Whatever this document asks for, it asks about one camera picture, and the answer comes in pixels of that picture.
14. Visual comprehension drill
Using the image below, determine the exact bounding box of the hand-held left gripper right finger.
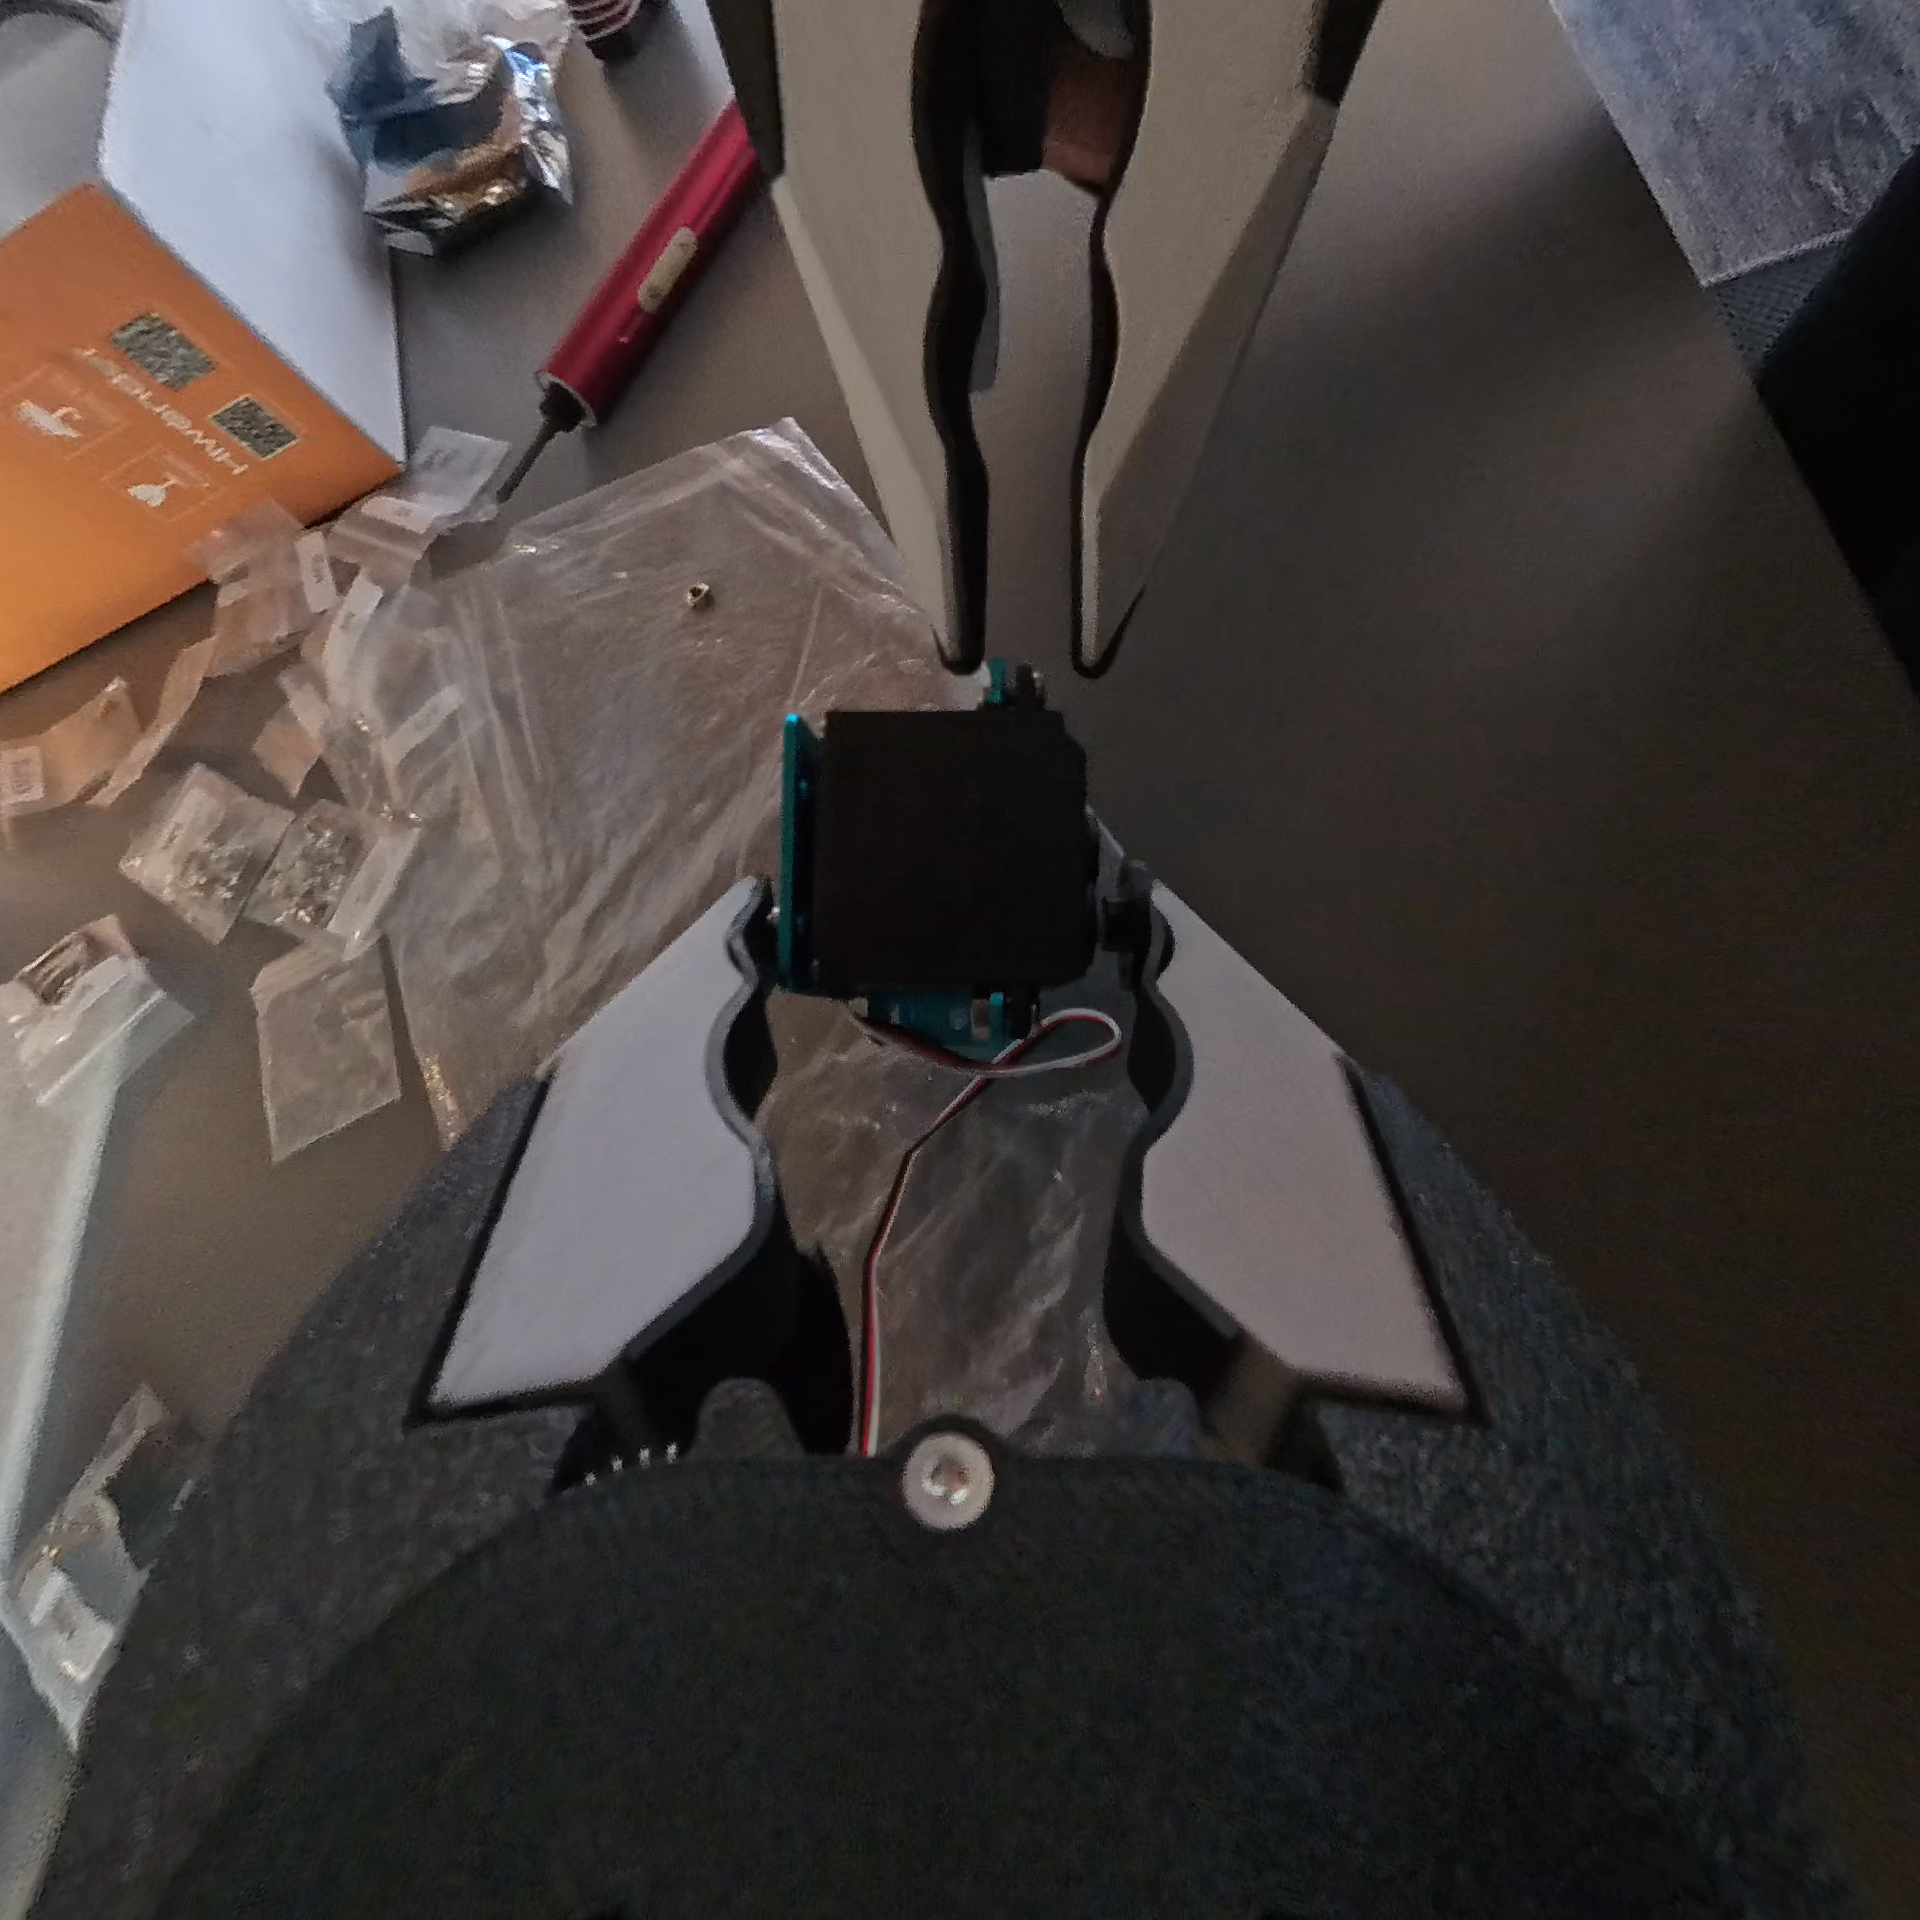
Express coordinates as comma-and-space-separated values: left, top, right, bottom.
1110, 878, 1472, 1466

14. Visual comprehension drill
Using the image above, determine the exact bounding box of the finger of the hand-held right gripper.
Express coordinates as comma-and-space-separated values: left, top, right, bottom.
743, 0, 992, 674
1067, 0, 1345, 677

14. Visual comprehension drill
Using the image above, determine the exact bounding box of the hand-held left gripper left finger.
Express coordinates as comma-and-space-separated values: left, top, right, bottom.
421, 878, 782, 1425

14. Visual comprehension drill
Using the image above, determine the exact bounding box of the red white servo cable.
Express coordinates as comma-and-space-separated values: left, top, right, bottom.
857, 1008, 1126, 1457

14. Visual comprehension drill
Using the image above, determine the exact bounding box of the black servo with blue bracket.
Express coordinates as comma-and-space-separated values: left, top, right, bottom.
771, 660, 1186, 1075

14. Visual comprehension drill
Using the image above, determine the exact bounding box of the person's right hand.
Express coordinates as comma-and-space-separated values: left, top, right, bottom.
1046, 45, 1153, 195

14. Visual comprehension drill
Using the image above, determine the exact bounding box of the red electric screwdriver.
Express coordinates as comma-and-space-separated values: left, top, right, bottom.
495, 96, 762, 505

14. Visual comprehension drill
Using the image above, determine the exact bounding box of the silver foil bag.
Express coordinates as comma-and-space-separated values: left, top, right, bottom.
327, 6, 577, 260

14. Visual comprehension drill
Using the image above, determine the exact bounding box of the pile of small screw bags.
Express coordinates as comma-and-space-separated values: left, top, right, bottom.
0, 427, 512, 1164

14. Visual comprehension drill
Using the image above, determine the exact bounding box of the large clear plastic bag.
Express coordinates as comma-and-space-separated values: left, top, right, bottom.
322, 420, 1202, 1457

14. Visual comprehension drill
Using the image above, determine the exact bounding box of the white foam sheet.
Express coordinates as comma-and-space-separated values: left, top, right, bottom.
0, 1036, 128, 1561

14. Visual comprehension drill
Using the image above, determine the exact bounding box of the small bag with black parts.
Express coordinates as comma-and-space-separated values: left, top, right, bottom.
0, 915, 195, 1113

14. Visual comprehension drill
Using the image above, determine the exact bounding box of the small bag with blue parts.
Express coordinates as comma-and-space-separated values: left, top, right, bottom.
0, 1381, 203, 1749

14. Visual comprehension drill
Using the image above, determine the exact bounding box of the orange cardboard box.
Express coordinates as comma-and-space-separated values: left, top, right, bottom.
0, 0, 409, 694

